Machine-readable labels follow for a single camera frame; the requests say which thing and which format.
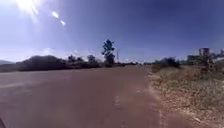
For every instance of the thin pole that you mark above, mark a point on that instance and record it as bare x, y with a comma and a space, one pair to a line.
117, 55

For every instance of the reddish asphalt road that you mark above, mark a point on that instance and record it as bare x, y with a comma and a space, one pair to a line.
83, 96

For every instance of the tall grey building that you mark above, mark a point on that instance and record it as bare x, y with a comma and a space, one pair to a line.
204, 52

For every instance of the row of dark bushes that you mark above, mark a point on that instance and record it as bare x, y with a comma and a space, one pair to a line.
46, 63

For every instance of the dry grass verge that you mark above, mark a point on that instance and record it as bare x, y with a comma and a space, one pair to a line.
190, 88

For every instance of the tall dark tree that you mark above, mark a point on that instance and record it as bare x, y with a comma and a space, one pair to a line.
108, 53

